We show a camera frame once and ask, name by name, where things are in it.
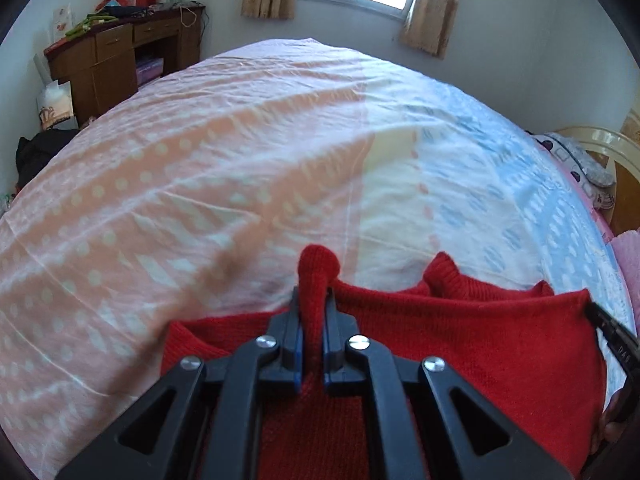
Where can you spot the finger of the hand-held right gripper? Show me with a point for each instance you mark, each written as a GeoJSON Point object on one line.
{"type": "Point", "coordinates": [617, 340]}

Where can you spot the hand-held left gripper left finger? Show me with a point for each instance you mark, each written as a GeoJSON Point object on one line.
{"type": "Point", "coordinates": [240, 390]}

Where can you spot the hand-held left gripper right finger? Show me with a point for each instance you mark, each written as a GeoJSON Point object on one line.
{"type": "Point", "coordinates": [385, 390]}

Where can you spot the red knitted sweater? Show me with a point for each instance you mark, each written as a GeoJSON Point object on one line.
{"type": "Point", "coordinates": [500, 350]}

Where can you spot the black clothes pile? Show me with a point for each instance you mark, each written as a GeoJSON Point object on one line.
{"type": "Point", "coordinates": [42, 155]}

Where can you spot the person's right hand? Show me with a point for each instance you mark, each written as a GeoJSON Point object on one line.
{"type": "Point", "coordinates": [611, 427]}

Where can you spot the pink pillow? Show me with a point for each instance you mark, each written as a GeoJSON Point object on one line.
{"type": "Point", "coordinates": [630, 270]}

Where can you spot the cream wooden headboard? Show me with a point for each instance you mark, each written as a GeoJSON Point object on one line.
{"type": "Point", "coordinates": [620, 170]}

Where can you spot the patterned pillow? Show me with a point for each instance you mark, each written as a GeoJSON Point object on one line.
{"type": "Point", "coordinates": [580, 165]}

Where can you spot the bed with dotted sheet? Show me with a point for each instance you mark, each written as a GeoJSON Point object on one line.
{"type": "Point", "coordinates": [225, 160]}

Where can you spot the purple box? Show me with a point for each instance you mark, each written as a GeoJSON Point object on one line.
{"type": "Point", "coordinates": [150, 70]}

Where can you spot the white printed shopping bag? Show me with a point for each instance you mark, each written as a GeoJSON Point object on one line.
{"type": "Point", "coordinates": [56, 105]}

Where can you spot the brown wooden desk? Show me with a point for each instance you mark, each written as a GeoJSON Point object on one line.
{"type": "Point", "coordinates": [115, 60]}

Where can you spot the green packet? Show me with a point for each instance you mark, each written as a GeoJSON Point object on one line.
{"type": "Point", "coordinates": [90, 24]}

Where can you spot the white paper bag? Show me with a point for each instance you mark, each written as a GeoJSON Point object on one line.
{"type": "Point", "coordinates": [62, 22]}

